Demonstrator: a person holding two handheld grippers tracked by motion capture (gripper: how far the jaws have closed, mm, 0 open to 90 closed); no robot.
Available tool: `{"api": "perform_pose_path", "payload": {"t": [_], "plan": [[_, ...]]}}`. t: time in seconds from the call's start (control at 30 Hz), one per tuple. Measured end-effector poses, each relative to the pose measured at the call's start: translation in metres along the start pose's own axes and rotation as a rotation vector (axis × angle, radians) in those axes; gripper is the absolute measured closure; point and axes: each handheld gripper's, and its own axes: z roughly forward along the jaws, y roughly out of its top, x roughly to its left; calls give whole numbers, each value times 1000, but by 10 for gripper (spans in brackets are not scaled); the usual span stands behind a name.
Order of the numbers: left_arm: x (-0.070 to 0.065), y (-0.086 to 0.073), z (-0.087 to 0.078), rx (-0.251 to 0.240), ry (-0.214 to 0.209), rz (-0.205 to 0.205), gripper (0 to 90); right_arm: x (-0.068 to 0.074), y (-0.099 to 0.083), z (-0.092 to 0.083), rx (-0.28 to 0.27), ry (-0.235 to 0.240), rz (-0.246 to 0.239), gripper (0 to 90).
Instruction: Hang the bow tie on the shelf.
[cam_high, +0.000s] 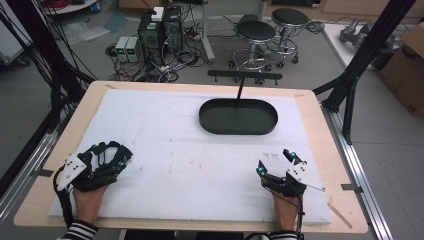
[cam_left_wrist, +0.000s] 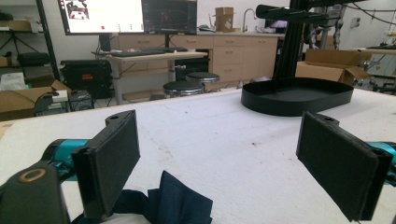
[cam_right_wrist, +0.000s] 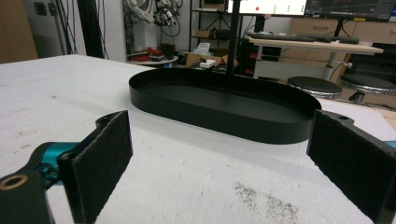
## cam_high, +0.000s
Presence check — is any black round stool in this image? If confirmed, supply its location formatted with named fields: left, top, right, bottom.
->
left=270, top=7, right=310, bottom=69
left=228, top=19, right=278, bottom=73

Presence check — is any white foam mat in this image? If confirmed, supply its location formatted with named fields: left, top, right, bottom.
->
left=47, top=87, right=333, bottom=226

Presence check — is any person's left hand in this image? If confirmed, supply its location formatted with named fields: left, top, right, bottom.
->
left=72, top=184, right=110, bottom=225

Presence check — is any tangle of floor cables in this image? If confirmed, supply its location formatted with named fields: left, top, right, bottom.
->
left=104, top=6, right=209, bottom=84

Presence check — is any thin metal wire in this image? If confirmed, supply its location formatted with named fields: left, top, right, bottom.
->
left=305, top=183, right=326, bottom=193

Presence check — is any grey power supply unit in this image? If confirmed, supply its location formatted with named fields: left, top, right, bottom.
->
left=125, top=35, right=144, bottom=63
left=114, top=35, right=130, bottom=63

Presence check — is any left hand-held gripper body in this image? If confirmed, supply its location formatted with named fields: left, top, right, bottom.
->
left=54, top=153, right=118, bottom=193

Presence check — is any round white table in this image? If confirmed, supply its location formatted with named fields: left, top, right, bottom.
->
left=42, top=0, right=100, bottom=16

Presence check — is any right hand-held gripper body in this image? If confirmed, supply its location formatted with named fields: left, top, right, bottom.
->
left=260, top=160, right=317, bottom=198

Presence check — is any white platform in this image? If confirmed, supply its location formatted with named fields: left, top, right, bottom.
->
left=322, top=21, right=414, bottom=72

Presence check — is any black metal frame stand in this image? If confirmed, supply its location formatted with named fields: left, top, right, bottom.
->
left=312, top=0, right=418, bottom=146

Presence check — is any brown cardboard box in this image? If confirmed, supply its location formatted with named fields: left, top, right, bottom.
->
left=379, top=22, right=424, bottom=118

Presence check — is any person's right hand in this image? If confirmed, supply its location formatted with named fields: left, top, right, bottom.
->
left=270, top=190, right=302, bottom=233

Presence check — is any small white box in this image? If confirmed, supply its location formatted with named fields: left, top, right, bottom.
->
left=150, top=6, right=165, bottom=23

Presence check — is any grey metal table leg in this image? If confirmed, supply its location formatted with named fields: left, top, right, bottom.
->
left=199, top=0, right=217, bottom=65

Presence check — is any grey equipment case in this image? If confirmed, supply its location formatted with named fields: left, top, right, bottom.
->
left=0, top=0, right=33, bottom=67

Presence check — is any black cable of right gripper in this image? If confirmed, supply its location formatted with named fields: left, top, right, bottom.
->
left=296, top=194, right=307, bottom=240

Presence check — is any black computer tower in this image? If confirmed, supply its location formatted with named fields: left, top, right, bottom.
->
left=137, top=10, right=165, bottom=66
left=162, top=5, right=184, bottom=54

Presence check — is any black oval tray with rack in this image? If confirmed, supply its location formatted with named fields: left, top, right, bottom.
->
left=198, top=69, right=284, bottom=136

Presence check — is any thin wooden stick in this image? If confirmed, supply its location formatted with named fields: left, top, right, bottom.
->
left=327, top=202, right=354, bottom=230

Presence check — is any black frame stand with cables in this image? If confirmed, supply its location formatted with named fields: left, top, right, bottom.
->
left=0, top=0, right=98, bottom=198

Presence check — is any aluminium rail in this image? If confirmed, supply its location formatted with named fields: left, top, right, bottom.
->
left=0, top=129, right=59, bottom=226
left=320, top=101, right=395, bottom=240

